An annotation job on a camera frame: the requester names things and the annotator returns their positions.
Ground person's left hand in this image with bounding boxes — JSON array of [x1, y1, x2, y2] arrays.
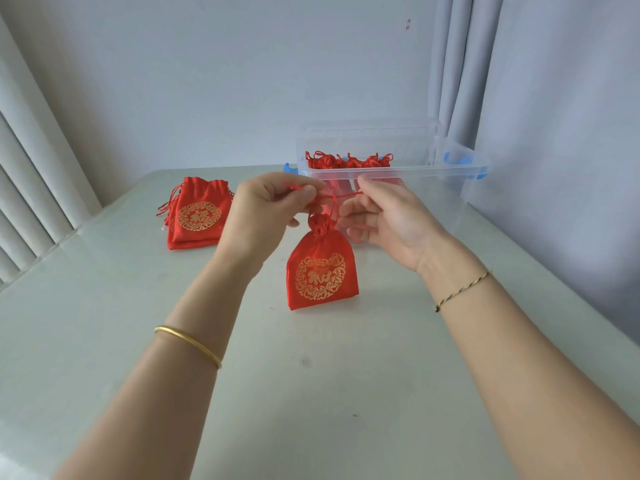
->
[[215, 172, 326, 281]]

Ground person's right hand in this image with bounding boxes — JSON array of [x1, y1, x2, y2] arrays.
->
[[337, 174, 453, 273]]

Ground clear plastic storage box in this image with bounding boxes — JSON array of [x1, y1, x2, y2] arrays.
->
[[283, 137, 491, 245]]

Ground red pouches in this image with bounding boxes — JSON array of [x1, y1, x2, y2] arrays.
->
[[305, 150, 403, 195]]

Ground person's right forearm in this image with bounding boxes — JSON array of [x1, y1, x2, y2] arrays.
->
[[417, 239, 640, 480]]

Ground person's left forearm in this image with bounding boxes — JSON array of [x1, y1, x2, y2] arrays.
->
[[55, 254, 253, 480]]

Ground gold bangle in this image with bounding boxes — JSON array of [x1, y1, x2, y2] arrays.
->
[[154, 325, 223, 369]]

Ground white vertical blinds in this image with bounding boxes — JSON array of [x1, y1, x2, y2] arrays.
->
[[0, 14, 103, 291]]

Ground grey curtain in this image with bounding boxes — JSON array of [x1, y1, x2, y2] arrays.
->
[[427, 0, 640, 341]]

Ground thin braided bracelet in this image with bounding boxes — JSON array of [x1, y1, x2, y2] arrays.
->
[[434, 271, 493, 313]]

